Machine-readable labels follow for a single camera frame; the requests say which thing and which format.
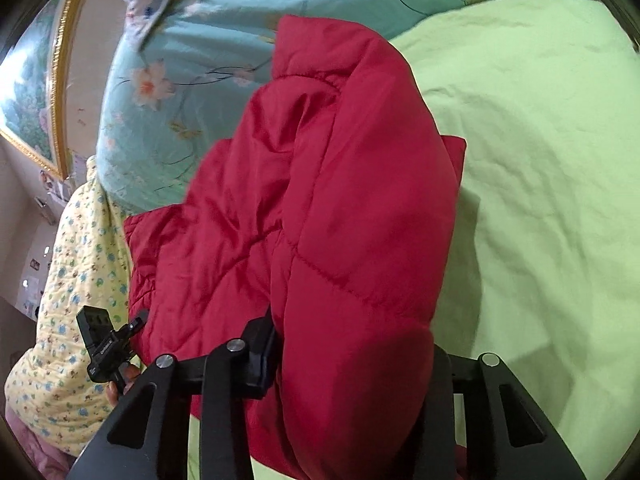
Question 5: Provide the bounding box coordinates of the red quilted puffer coat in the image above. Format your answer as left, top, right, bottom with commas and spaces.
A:
124, 16, 465, 479

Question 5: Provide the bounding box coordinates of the person's left hand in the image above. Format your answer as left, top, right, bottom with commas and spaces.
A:
105, 364, 141, 408

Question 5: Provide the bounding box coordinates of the yellow cartoon print quilt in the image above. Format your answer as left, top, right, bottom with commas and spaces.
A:
4, 158, 131, 456

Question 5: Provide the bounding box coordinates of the light green bed cover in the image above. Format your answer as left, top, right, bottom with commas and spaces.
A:
393, 0, 639, 479

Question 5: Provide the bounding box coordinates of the teal floral quilt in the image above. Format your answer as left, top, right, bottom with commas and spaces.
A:
96, 0, 487, 212

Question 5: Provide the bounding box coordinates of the gold framed wall painting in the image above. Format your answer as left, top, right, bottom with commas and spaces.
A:
1, 0, 85, 180

